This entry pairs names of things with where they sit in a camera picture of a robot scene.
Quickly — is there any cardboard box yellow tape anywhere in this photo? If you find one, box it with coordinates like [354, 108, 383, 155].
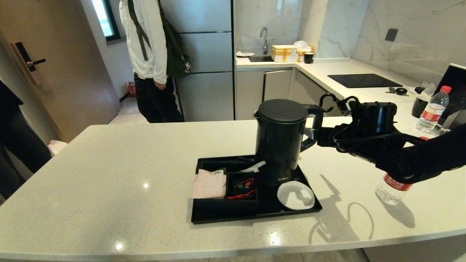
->
[271, 45, 300, 63]

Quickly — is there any brown wooden door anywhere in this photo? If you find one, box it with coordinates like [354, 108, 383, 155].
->
[0, 0, 123, 143]

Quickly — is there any black serving tray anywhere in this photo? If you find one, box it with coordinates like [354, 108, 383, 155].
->
[191, 155, 323, 225]

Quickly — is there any white plastic bag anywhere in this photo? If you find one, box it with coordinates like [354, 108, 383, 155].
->
[293, 40, 316, 62]

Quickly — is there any grey kitchen cabinet unit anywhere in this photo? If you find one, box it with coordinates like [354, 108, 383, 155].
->
[236, 66, 369, 121]

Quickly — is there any person in white jacket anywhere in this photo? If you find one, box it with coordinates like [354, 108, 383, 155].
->
[119, 0, 185, 124]

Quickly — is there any black organizer box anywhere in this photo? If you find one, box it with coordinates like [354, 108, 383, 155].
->
[193, 160, 260, 216]

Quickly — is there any white round saucer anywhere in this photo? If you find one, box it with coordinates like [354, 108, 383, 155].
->
[277, 181, 316, 211]

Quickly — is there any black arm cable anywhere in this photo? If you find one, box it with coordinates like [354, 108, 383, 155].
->
[332, 95, 424, 154]

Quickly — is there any dark green backpack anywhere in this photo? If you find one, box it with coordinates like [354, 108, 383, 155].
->
[127, 0, 191, 78]

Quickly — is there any steel refrigerator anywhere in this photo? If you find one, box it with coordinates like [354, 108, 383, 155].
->
[159, 0, 236, 123]

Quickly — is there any black monitor screen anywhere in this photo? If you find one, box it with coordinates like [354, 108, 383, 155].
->
[433, 64, 466, 122]

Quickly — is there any black induction cooktop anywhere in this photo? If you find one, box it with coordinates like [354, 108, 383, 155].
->
[327, 74, 403, 89]

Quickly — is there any pink plastic bag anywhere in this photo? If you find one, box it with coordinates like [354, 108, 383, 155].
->
[47, 140, 69, 156]

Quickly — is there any dark framed window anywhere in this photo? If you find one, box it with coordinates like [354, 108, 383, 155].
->
[90, 0, 121, 43]

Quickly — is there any clear acrylic sign holder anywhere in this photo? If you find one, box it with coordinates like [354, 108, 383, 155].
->
[433, 109, 466, 136]

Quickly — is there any chrome kitchen faucet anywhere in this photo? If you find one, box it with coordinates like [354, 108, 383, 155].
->
[260, 27, 269, 55]

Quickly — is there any pink napkin pack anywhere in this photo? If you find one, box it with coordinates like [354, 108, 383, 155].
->
[192, 169, 227, 200]

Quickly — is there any clear water bottle red label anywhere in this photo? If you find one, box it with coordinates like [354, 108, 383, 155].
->
[375, 136, 434, 205]
[415, 86, 453, 134]

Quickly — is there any black door lock handle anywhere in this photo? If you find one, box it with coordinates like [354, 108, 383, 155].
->
[11, 41, 47, 86]

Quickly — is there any black electric kettle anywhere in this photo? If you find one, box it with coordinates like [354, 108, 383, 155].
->
[253, 99, 324, 187]

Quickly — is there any black curved hook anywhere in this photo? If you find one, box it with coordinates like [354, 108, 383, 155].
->
[319, 93, 337, 114]

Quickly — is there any white sachet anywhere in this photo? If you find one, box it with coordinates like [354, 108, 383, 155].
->
[238, 161, 266, 174]

